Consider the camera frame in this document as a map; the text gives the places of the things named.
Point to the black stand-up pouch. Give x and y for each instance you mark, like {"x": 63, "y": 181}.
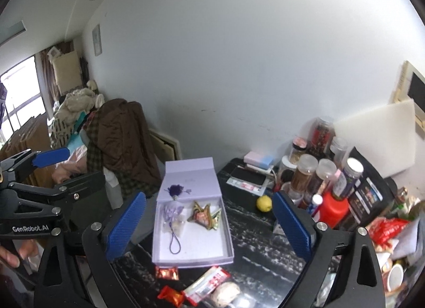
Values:
{"x": 372, "y": 191}

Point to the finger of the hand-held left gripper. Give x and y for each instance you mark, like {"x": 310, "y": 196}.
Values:
{"x": 51, "y": 157}
{"x": 83, "y": 188}

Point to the red bottle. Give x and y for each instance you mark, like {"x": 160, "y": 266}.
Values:
{"x": 333, "y": 210}

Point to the white cutting board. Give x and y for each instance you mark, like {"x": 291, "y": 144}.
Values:
{"x": 375, "y": 142}

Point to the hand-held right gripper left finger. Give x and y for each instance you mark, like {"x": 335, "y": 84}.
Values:
{"x": 126, "y": 225}

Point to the black phone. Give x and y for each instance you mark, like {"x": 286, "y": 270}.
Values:
{"x": 248, "y": 175}

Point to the red snack bag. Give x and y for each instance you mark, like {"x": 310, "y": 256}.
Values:
{"x": 386, "y": 231}

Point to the small red candy packet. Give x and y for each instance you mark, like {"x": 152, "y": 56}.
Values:
{"x": 167, "y": 273}

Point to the pink down jacket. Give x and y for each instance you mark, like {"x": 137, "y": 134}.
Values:
{"x": 71, "y": 165}

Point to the pile of clothes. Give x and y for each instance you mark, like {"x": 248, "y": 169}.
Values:
{"x": 76, "y": 105}

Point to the pile of assorted packets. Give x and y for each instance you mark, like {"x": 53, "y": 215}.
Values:
{"x": 398, "y": 248}

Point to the clear plastic bag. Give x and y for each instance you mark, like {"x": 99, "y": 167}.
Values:
{"x": 178, "y": 228}

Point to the lilac gift box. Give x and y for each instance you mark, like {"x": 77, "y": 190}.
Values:
{"x": 206, "y": 245}

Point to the small wall picture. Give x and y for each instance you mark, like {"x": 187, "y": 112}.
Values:
{"x": 96, "y": 39}

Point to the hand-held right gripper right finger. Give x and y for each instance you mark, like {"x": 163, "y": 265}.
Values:
{"x": 294, "y": 225}

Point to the red and white snack packet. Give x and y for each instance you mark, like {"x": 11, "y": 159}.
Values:
{"x": 206, "y": 286}

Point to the person's left hand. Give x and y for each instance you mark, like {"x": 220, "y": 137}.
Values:
{"x": 8, "y": 256}

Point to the brown quilted jacket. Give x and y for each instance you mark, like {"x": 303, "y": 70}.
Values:
{"x": 123, "y": 142}

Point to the green snack packet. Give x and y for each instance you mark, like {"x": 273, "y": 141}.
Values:
{"x": 215, "y": 220}

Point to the white fluffy ball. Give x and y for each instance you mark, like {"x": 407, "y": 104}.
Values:
{"x": 227, "y": 294}

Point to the pastel power bank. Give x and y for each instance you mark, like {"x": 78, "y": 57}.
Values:
{"x": 259, "y": 158}

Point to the yellow lemon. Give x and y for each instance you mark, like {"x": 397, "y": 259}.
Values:
{"x": 264, "y": 203}

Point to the shiny red foil packet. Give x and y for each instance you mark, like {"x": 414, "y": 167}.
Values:
{"x": 171, "y": 295}

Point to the window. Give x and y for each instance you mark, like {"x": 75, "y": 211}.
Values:
{"x": 20, "y": 95}

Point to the group of clear plastic jars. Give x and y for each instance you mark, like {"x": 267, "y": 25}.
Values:
{"x": 318, "y": 165}

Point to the red and white paper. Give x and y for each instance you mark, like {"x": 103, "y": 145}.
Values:
{"x": 247, "y": 186}

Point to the purple tassel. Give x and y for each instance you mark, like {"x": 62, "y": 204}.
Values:
{"x": 175, "y": 191}

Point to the wood framed black board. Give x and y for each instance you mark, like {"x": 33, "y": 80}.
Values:
{"x": 416, "y": 88}

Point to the leaning beige picture frame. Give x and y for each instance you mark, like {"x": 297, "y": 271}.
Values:
{"x": 166, "y": 145}

